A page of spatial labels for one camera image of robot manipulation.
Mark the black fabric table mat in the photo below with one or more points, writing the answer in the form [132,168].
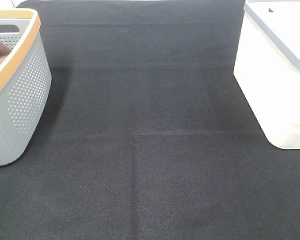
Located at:
[146,134]

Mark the white plastic storage box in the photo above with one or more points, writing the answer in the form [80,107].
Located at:
[267,68]

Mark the grey perforated laundry basket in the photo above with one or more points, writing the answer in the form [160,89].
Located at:
[25,81]

